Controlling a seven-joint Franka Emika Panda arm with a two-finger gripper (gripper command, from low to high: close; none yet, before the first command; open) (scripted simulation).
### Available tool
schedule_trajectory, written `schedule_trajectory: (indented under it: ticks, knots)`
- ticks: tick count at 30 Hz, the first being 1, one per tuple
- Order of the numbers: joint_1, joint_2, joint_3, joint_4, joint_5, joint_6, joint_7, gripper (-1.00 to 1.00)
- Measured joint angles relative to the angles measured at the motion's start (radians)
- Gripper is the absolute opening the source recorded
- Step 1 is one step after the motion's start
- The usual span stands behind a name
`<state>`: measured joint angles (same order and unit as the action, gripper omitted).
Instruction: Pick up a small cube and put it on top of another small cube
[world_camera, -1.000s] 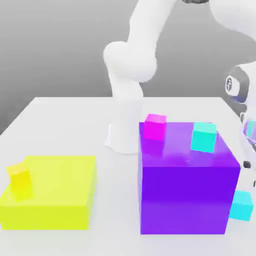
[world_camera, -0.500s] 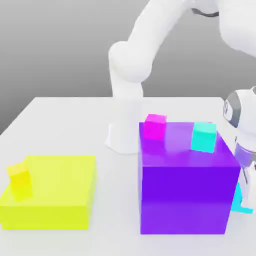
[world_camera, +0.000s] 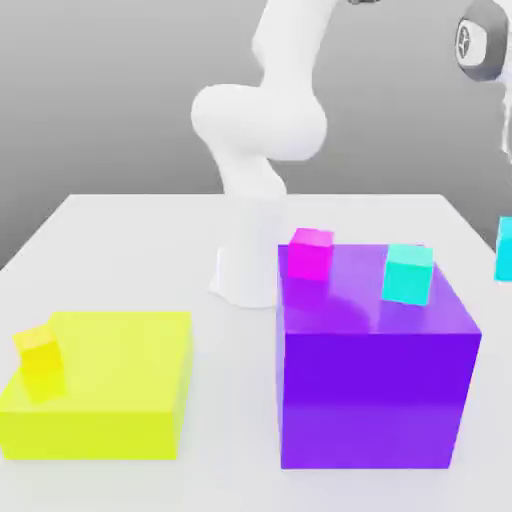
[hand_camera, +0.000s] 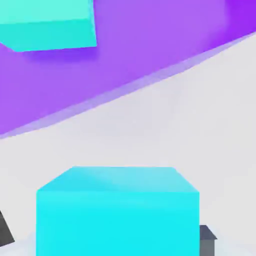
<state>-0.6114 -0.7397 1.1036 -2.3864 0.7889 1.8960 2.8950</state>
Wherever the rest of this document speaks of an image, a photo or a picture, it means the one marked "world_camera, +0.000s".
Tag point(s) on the small magenta cube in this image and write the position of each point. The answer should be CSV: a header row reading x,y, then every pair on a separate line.
x,y
308,256

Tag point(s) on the small yellow cube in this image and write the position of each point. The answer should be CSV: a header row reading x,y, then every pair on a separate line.
x,y
40,364

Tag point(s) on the small cyan cube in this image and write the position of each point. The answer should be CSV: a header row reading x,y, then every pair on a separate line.
x,y
504,252
407,276

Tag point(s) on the large yellow box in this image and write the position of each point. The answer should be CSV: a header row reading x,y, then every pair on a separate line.
x,y
120,380

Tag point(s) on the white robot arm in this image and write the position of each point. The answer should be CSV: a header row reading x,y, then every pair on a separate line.
x,y
260,120

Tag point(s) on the large purple box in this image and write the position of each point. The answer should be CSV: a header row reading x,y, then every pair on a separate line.
x,y
376,384

